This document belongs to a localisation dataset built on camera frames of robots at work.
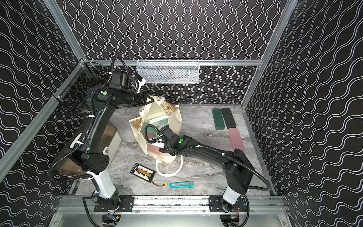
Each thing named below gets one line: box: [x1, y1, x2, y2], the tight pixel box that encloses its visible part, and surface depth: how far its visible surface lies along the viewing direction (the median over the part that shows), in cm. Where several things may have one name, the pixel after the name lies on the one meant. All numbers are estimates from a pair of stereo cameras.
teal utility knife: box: [168, 181, 195, 189], surface depth 83 cm
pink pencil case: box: [227, 127, 246, 152], surface depth 101 cm
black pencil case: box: [221, 107, 237, 129], surface depth 112 cm
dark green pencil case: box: [211, 108, 225, 130], surface depth 113 cm
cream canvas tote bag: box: [129, 96, 183, 177], surface depth 84 cm
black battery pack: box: [130, 162, 157, 184], surface depth 85 cm
